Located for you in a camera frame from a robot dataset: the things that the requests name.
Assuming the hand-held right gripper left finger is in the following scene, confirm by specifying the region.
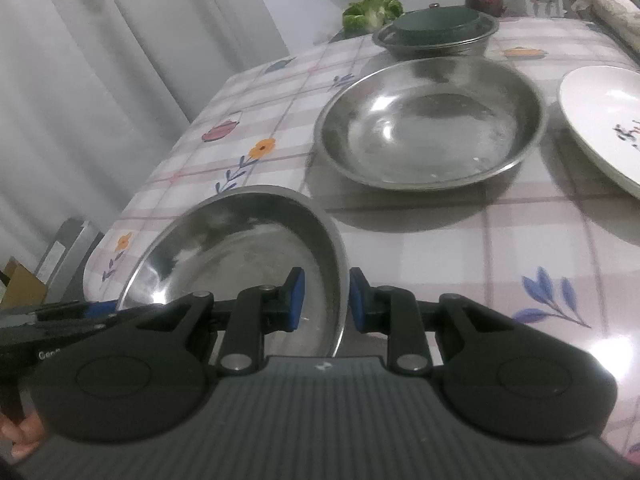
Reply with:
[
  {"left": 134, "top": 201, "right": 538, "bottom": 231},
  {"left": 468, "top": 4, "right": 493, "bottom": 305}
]
[{"left": 85, "top": 267, "right": 307, "bottom": 375}]

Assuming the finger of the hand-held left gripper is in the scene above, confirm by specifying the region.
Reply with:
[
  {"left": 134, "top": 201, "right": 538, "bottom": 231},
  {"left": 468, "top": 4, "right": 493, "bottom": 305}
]
[{"left": 0, "top": 300, "right": 148, "bottom": 335}]

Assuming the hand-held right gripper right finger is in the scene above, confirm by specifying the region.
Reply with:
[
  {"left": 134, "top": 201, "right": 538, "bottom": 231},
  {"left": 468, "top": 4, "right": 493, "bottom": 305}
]
[{"left": 349, "top": 267, "right": 556, "bottom": 375}]

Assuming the large steel plate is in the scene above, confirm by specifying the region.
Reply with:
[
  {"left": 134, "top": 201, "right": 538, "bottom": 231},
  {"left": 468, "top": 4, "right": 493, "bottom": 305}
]
[
  {"left": 115, "top": 184, "right": 350, "bottom": 357},
  {"left": 314, "top": 57, "right": 549, "bottom": 192}
]

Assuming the dark green bowl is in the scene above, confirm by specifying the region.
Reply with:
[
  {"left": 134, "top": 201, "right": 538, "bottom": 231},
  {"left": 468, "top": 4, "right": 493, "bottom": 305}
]
[{"left": 391, "top": 5, "right": 485, "bottom": 45}]

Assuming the white printed plate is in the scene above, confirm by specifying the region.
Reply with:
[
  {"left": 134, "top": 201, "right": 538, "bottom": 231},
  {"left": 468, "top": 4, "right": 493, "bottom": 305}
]
[{"left": 558, "top": 65, "right": 640, "bottom": 200}]

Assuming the person's left hand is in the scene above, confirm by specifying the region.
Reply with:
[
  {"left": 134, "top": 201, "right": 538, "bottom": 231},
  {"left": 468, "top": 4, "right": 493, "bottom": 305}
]
[{"left": 0, "top": 402, "right": 49, "bottom": 462}]

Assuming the cardboard box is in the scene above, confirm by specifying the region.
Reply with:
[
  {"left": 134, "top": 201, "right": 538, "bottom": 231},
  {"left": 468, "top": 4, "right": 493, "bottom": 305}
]
[{"left": 0, "top": 255, "right": 49, "bottom": 312}]

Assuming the grey metal box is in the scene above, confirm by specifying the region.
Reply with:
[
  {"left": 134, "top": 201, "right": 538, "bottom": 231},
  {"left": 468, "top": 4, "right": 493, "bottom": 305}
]
[{"left": 36, "top": 216, "right": 104, "bottom": 302}]

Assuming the checked floral tablecloth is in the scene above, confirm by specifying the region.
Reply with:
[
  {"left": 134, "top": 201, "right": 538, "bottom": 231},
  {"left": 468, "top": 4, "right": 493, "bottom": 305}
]
[{"left": 81, "top": 11, "right": 640, "bottom": 463}]

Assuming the white curtain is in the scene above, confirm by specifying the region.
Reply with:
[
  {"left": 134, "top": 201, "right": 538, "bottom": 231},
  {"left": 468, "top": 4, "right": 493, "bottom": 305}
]
[{"left": 0, "top": 0, "right": 353, "bottom": 313}]

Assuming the green leafy cabbage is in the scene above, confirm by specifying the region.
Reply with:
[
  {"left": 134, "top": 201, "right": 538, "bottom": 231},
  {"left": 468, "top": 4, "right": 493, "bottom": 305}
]
[{"left": 342, "top": 0, "right": 404, "bottom": 32}]

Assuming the red onion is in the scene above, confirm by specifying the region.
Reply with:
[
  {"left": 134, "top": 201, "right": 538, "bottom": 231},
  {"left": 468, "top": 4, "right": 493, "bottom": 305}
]
[{"left": 464, "top": 0, "right": 507, "bottom": 17}]

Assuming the white worn towel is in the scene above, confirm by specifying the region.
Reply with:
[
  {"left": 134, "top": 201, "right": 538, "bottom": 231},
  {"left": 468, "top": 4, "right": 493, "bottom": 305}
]
[{"left": 544, "top": 0, "right": 640, "bottom": 58}]

